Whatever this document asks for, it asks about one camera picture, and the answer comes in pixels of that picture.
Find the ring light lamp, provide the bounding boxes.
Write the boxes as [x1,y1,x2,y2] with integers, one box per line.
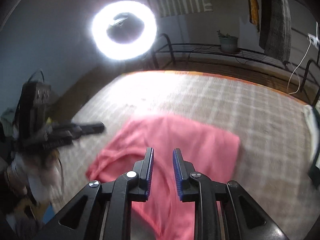
[91,1,157,60]

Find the beige woven bed blanket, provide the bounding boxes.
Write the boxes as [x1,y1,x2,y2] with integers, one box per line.
[54,72,319,239]

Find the hanging dark clothes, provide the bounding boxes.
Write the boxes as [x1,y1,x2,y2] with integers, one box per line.
[248,0,292,62]

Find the potted plant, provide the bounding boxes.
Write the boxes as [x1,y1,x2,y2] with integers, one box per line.
[217,30,238,53]

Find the white cable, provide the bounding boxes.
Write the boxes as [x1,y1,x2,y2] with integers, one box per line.
[286,22,320,95]

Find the pink shirt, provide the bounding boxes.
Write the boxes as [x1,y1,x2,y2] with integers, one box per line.
[86,115,240,239]

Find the green white cloth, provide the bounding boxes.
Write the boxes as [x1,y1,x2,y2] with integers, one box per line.
[303,101,319,190]

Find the black metal bed frame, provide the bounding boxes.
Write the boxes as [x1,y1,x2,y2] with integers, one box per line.
[150,33,319,105]

